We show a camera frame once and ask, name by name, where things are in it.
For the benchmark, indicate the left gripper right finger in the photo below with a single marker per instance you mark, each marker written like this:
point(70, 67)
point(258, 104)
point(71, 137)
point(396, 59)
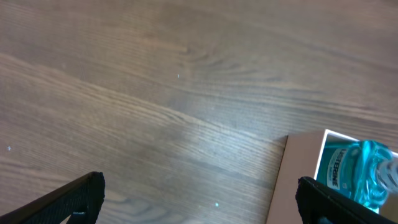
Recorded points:
point(319, 204)

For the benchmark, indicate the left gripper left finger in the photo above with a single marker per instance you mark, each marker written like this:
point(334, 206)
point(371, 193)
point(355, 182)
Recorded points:
point(79, 201)

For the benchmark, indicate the blue mouthwash bottle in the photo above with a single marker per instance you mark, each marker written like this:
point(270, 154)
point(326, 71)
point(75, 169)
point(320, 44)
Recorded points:
point(363, 171)

